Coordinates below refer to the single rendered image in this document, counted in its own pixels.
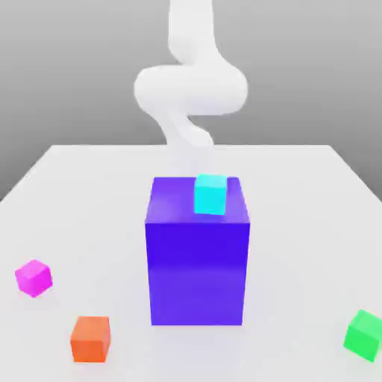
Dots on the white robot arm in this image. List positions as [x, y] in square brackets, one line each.
[191, 89]

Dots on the small green cube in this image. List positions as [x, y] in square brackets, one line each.
[364, 335]

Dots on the large purple box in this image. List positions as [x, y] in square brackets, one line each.
[197, 268]

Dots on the small magenta cube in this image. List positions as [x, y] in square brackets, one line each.
[33, 279]

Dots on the small orange cube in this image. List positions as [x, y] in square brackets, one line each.
[90, 340]

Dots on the small cyan cube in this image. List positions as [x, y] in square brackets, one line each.
[210, 197]

